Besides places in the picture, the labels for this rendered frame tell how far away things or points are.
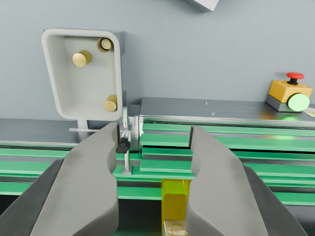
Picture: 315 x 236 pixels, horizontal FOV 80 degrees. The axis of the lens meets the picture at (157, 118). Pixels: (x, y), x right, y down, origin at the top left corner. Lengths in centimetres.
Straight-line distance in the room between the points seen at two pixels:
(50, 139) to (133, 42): 35
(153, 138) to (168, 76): 22
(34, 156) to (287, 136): 62
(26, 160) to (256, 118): 59
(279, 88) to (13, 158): 72
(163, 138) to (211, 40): 30
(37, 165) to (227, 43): 57
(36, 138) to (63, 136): 7
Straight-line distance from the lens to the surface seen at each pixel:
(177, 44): 55
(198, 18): 55
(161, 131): 44
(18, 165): 57
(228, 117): 51
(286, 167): 56
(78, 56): 52
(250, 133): 50
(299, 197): 65
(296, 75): 62
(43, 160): 57
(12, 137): 66
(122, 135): 39
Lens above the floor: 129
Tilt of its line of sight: 62 degrees down
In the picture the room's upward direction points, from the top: 179 degrees counter-clockwise
